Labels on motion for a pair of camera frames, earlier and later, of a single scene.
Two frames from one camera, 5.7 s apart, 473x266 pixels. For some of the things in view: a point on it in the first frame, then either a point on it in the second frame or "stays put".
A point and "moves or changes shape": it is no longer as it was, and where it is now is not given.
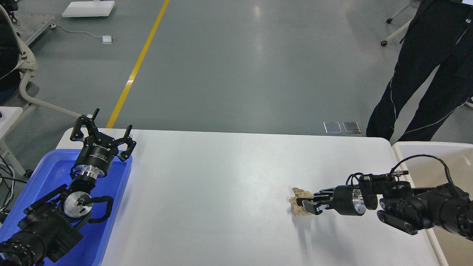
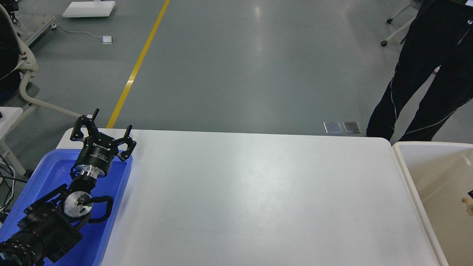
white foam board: (88, 9) stays put
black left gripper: (98, 150) stays put
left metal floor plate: (332, 127) stays put
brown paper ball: (300, 193) moves or changes shape
